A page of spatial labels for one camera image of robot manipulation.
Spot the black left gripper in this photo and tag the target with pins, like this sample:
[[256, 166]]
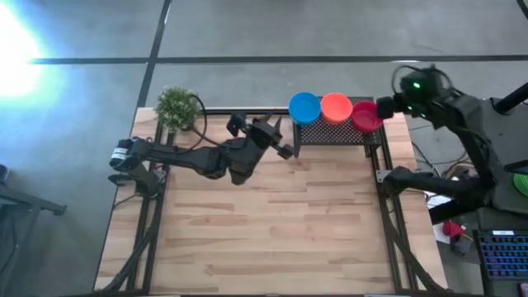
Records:
[[255, 138]]

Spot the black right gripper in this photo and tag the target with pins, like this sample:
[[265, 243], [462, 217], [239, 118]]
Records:
[[387, 108]]

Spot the red mini bowl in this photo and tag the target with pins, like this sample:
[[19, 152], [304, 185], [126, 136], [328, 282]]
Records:
[[366, 117]]

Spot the blue mini bowl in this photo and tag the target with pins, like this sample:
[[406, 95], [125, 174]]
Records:
[[304, 108]]

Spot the orange mini bowl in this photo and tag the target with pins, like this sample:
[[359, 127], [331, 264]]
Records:
[[336, 108]]

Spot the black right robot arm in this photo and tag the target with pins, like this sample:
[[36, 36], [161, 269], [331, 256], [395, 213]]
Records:
[[437, 185]]

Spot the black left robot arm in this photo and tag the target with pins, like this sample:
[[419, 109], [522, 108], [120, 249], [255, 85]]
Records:
[[185, 156]]

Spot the black perforated metal rack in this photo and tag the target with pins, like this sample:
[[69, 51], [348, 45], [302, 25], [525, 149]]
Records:
[[330, 134]]

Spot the potted green plant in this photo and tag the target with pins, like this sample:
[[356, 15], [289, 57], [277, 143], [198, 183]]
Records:
[[178, 108]]

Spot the white paper sheet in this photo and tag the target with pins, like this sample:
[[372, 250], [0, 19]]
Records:
[[435, 201]]

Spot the black slanted pole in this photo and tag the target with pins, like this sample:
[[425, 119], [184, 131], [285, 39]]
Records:
[[513, 99]]

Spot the grey side desk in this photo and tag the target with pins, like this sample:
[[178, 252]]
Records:
[[513, 140]]

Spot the red floor object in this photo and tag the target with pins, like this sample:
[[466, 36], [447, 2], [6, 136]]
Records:
[[451, 229]]

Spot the backlit computer keyboard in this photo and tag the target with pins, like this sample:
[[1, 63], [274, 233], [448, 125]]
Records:
[[505, 255]]

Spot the black floor stand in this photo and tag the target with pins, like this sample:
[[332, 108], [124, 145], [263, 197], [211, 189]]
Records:
[[37, 204]]

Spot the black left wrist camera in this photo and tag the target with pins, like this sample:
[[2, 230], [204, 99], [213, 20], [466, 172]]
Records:
[[260, 136]]

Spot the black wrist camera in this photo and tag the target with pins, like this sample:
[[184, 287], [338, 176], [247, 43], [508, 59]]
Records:
[[260, 136], [420, 84]]

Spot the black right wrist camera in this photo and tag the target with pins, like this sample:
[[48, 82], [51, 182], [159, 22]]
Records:
[[420, 84]]

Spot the black metal table frame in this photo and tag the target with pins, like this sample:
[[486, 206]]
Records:
[[218, 110]]

